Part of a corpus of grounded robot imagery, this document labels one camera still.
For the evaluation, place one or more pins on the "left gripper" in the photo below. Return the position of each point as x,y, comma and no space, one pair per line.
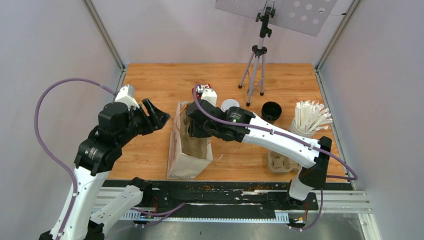
156,120

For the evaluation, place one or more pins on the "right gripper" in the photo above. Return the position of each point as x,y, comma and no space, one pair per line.
195,132

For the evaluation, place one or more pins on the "brown paper bag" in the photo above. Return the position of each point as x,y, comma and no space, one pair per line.
188,156

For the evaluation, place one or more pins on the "white plastic cup lid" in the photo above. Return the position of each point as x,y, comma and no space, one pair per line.
228,103

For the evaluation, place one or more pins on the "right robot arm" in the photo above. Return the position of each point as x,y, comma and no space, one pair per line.
243,126

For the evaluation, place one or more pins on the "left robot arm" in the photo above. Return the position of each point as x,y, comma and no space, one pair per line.
118,124

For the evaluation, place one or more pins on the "red white block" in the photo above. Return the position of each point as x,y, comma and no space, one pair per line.
201,87

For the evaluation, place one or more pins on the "tripod stand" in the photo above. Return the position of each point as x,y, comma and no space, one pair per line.
258,52

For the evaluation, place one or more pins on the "cardboard cup carrier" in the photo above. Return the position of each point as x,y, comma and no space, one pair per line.
280,164

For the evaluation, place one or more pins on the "paper cup of straws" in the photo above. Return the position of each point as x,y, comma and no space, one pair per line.
309,118

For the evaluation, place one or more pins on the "white perforated board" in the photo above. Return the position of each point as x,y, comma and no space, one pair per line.
303,16

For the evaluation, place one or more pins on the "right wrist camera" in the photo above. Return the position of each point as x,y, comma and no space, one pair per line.
209,95

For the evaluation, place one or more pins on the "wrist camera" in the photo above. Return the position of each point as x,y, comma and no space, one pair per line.
126,95
209,95

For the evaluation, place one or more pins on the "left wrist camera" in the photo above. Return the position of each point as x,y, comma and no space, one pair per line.
126,95

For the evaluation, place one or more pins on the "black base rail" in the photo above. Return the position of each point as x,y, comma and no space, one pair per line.
227,200

